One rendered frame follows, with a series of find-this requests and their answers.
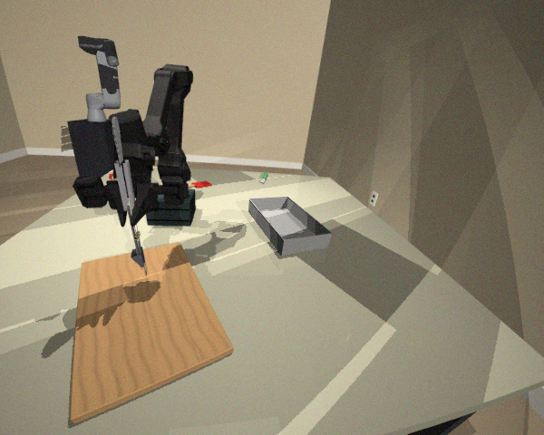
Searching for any light brown wooden board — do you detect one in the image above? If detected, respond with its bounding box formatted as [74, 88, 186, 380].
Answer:
[70, 242, 234, 424]

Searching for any red spatula with wooden handle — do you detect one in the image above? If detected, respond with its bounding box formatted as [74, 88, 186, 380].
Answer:
[189, 181, 212, 188]

